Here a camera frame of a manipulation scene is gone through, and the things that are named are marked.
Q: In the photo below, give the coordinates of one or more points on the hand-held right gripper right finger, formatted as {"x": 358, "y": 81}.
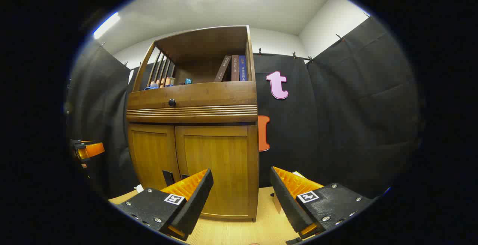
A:
{"x": 287, "y": 200}

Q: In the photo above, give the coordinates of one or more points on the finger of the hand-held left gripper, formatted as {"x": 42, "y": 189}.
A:
{"x": 94, "y": 149}

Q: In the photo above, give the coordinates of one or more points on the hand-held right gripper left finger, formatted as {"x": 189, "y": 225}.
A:
{"x": 194, "y": 200}

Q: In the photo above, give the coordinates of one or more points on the wooden cabinet door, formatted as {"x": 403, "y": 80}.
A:
{"x": 151, "y": 151}
{"x": 224, "y": 155}

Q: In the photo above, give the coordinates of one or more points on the wooden double-door shoe cabinet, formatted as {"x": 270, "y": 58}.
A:
{"x": 194, "y": 114}

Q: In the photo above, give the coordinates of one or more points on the wooden cabinet drawer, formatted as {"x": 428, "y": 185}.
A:
{"x": 209, "y": 95}

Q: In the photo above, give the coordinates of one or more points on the small white object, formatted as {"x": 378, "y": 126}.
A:
{"x": 139, "y": 188}

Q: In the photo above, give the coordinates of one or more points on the blue toy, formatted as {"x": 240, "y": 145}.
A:
{"x": 151, "y": 86}

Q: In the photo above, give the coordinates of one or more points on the black drawer knob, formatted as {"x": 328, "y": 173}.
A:
{"x": 171, "y": 102}

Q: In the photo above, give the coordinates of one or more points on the black backdrop cloth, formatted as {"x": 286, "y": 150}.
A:
{"x": 343, "y": 125}

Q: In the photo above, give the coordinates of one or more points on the leaning brown book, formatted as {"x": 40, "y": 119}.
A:
{"x": 223, "y": 69}

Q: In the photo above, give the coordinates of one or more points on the dark brown book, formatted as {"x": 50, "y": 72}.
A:
{"x": 235, "y": 68}

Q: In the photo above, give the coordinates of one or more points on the blue book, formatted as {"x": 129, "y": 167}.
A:
{"x": 242, "y": 68}

